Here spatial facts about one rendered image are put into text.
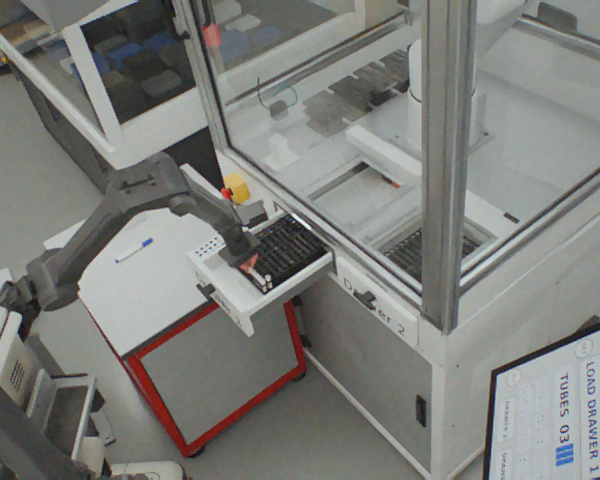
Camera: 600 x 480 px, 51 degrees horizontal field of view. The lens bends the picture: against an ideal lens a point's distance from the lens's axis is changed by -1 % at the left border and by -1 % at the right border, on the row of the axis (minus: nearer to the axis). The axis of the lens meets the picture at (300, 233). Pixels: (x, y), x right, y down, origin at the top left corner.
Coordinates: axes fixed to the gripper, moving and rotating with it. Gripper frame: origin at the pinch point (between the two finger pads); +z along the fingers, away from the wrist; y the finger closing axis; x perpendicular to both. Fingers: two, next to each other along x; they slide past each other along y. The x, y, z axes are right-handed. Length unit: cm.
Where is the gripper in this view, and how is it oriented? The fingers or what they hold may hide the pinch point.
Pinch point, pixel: (248, 267)
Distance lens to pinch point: 173.4
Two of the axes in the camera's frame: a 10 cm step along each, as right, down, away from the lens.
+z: 2.1, 6.3, 7.4
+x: -6.1, -5.1, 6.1
